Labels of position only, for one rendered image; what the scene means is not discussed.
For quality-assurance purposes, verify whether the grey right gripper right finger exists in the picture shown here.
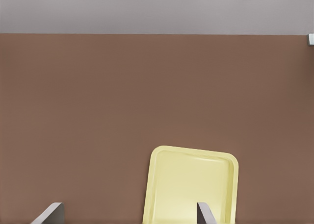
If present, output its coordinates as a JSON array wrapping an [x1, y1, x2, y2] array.
[[197, 202, 218, 224]]

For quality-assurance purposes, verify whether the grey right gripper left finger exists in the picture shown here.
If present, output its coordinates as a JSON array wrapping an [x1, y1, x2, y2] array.
[[30, 202, 65, 224]]

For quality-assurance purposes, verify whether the pale yellow tray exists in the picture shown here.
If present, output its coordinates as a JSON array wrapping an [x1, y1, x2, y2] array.
[[142, 146, 239, 224]]

